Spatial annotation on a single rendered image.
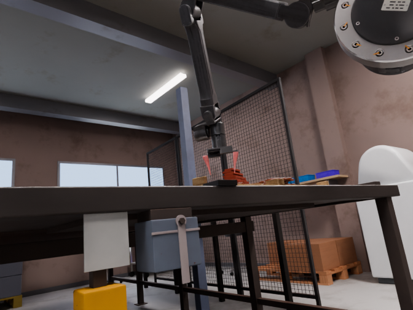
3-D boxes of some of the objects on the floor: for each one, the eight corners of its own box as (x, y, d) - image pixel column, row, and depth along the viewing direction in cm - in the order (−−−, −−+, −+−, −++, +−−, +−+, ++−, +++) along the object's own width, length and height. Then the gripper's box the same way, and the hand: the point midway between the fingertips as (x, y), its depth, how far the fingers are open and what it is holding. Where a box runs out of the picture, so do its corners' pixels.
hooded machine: (472, 275, 330) (433, 140, 366) (458, 289, 286) (414, 133, 321) (394, 273, 387) (367, 156, 422) (372, 284, 343) (343, 152, 378)
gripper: (200, 135, 122) (204, 174, 118) (235, 131, 121) (240, 170, 118) (201, 140, 128) (205, 176, 125) (235, 136, 128) (239, 172, 124)
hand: (222, 171), depth 122 cm, fingers open, 9 cm apart
